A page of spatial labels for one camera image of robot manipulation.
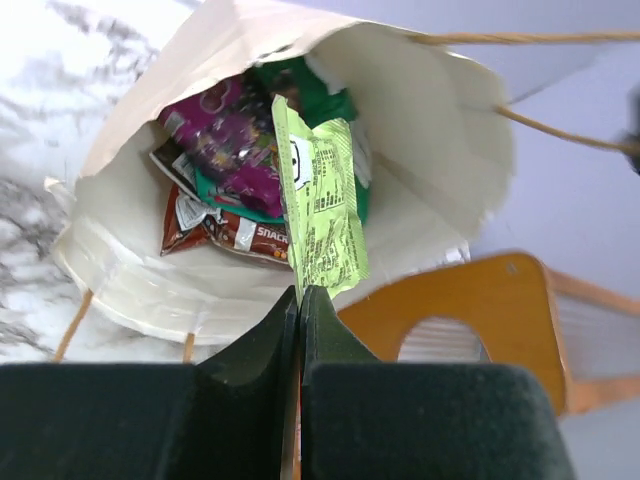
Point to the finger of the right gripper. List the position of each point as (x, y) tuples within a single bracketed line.
[(631, 138)]

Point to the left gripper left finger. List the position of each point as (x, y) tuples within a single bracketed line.
[(228, 417)]

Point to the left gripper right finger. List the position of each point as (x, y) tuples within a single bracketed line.
[(362, 418)]

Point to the light green snack packet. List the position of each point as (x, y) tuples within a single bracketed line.
[(327, 247)]

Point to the dark green snack bag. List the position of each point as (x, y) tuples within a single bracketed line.
[(311, 92)]

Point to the wooden tiered rack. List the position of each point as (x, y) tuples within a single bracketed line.
[(509, 301)]

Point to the purple snack packet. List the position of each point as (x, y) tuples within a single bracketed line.
[(228, 132)]

